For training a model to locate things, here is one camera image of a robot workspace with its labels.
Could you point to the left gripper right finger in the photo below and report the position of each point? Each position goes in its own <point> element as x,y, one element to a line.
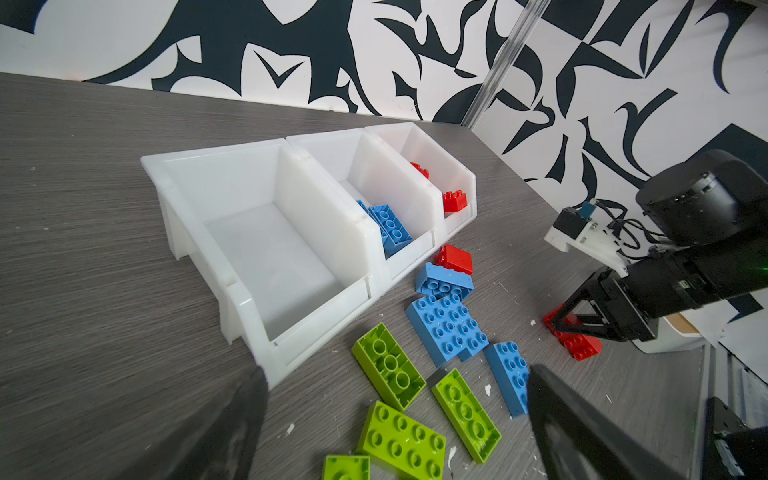
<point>576,441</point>

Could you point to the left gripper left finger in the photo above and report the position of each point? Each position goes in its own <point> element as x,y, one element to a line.
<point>217,442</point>

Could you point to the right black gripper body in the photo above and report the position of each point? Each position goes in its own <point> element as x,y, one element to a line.
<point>617,308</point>

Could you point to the blue brick bottom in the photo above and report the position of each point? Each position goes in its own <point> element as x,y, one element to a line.
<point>363,209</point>

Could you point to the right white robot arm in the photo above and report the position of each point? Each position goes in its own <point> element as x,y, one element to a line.
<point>711,245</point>

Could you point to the green brick right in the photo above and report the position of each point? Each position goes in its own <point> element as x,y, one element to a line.
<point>475,428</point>

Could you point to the green brick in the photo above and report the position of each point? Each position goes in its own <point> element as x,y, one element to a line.
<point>389,369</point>
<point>401,444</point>
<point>475,428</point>
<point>347,467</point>

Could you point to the green brick lower left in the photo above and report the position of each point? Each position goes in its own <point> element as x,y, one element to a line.
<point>347,467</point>

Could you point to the blue brick pair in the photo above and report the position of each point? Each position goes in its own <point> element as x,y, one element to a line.
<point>440,318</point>

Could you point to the green brick middle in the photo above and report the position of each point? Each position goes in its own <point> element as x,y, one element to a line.
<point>401,444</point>

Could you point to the red small brick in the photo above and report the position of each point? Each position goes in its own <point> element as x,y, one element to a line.
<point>454,258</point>

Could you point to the green brick upper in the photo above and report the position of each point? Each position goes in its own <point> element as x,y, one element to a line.
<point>389,369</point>

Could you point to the left white bin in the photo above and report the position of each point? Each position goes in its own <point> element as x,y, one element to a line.
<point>289,256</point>

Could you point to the white bin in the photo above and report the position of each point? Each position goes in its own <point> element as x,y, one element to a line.
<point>372,171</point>
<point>289,256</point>
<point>447,173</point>

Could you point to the right white bin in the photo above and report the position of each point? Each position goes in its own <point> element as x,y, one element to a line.
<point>447,173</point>

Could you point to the middle white bin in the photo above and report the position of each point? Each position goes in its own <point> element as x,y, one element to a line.
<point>372,171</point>

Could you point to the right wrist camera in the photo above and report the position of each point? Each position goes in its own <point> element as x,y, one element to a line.
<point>574,227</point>

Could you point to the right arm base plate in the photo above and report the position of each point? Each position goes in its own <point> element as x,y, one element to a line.
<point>731,449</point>

